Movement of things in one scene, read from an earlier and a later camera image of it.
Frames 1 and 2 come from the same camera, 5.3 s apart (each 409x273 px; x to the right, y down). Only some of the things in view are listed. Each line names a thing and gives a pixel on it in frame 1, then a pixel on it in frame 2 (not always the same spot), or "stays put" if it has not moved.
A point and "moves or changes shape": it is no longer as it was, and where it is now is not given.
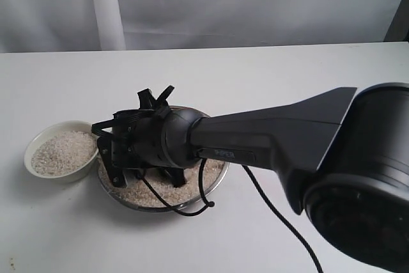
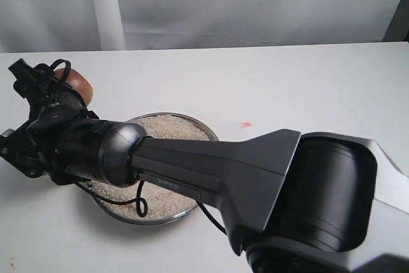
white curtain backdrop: (75, 8) stays put
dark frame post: (397, 29) stays put
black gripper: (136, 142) -> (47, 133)
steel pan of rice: (138, 195) moves or changes shape
